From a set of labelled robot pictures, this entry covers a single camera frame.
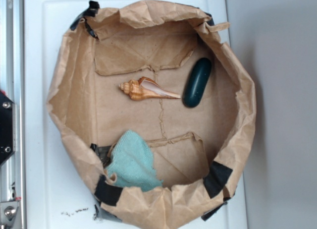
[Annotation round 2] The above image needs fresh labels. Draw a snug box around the aluminium frame rail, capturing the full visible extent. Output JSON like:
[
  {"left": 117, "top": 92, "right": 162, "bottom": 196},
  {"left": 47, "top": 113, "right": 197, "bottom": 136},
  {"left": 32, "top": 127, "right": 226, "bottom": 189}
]
[{"left": 0, "top": 0, "right": 27, "bottom": 229}]

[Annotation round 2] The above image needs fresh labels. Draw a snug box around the light teal cloth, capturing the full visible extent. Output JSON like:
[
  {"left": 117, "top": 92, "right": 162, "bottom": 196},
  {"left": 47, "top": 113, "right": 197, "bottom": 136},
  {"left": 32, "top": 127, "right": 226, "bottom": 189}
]
[{"left": 105, "top": 130, "right": 163, "bottom": 192}]

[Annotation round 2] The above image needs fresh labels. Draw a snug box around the brown paper bag bin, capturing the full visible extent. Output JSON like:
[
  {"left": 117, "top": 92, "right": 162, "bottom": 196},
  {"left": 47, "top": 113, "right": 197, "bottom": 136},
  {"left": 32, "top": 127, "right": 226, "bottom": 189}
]
[{"left": 47, "top": 0, "right": 256, "bottom": 229}]

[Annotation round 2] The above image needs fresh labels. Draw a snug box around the black mounting bracket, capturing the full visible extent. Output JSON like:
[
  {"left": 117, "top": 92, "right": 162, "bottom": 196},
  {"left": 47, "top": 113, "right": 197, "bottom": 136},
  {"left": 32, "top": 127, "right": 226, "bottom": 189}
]
[{"left": 0, "top": 91, "right": 13, "bottom": 166}]

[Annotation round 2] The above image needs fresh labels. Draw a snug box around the silver corner bracket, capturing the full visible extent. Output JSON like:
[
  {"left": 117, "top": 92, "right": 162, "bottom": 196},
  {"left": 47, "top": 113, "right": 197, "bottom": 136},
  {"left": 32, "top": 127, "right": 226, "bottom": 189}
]
[{"left": 0, "top": 201, "right": 22, "bottom": 229}]

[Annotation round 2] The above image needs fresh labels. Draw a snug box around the orange spiral conch shell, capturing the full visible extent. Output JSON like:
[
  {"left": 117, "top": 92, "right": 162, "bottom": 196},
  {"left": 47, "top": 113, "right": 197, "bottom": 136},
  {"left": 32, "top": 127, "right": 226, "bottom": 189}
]
[{"left": 118, "top": 77, "right": 181, "bottom": 101}]

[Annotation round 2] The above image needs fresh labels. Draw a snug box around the white plastic tray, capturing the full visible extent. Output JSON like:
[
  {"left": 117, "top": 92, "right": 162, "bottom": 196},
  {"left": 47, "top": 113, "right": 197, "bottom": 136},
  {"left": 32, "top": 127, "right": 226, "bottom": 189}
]
[{"left": 23, "top": 0, "right": 250, "bottom": 229}]

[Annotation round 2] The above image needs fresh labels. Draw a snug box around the dark green oblong capsule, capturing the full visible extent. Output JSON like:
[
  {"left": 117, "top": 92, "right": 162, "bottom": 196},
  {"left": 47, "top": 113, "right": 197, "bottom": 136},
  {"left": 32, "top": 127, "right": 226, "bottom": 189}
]
[{"left": 183, "top": 57, "right": 212, "bottom": 108}]

